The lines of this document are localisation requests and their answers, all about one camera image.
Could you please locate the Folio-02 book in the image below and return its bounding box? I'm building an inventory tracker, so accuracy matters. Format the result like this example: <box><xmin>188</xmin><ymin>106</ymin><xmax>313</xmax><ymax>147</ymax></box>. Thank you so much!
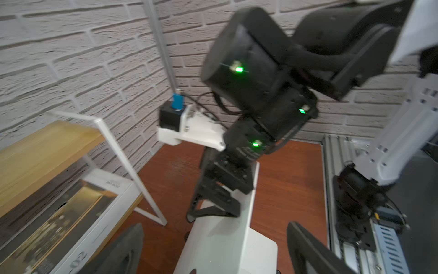
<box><xmin>1</xmin><ymin>169</ymin><xmax>140</xmax><ymax>274</ymax></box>

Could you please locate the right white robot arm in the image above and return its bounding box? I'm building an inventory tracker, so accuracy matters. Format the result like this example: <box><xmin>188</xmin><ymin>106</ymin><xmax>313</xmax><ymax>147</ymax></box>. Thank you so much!
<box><xmin>187</xmin><ymin>1</ymin><xmax>438</xmax><ymax>243</ymax></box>

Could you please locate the silver laptop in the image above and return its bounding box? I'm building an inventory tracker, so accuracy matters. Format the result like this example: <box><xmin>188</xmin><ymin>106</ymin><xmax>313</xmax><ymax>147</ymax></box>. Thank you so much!
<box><xmin>173</xmin><ymin>161</ymin><xmax>278</xmax><ymax>274</ymax></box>

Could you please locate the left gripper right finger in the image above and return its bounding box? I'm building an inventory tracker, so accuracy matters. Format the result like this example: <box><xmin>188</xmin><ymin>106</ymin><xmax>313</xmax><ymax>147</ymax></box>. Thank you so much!
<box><xmin>287</xmin><ymin>221</ymin><xmax>353</xmax><ymax>274</ymax></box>

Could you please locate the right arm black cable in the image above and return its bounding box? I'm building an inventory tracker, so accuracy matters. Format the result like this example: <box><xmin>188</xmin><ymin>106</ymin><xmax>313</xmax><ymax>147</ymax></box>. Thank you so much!
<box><xmin>184</xmin><ymin>90</ymin><xmax>240</xmax><ymax>121</ymax></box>

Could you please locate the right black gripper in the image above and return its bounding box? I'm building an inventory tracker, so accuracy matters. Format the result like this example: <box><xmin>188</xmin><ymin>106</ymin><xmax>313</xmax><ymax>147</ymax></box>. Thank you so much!
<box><xmin>186</xmin><ymin>150</ymin><xmax>254</xmax><ymax>223</ymax></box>

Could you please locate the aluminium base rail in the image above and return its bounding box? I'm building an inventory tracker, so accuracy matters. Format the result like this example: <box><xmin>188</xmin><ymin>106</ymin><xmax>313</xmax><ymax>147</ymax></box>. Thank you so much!
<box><xmin>322</xmin><ymin>135</ymin><xmax>412</xmax><ymax>274</ymax></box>

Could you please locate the right corner aluminium profile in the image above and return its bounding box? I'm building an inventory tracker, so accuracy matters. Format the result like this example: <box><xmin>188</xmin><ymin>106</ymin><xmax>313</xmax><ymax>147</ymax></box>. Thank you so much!
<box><xmin>142</xmin><ymin>0</ymin><xmax>179</xmax><ymax>93</ymax></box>

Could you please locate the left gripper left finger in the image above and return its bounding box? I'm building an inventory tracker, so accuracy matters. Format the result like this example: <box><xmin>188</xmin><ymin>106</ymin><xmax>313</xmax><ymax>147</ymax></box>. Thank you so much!
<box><xmin>78</xmin><ymin>223</ymin><xmax>144</xmax><ymax>274</ymax></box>

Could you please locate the white shelf with wooden top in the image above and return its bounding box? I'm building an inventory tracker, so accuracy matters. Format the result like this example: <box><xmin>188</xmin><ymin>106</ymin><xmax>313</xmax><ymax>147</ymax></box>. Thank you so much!
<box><xmin>1</xmin><ymin>111</ymin><xmax>167</xmax><ymax>226</ymax></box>

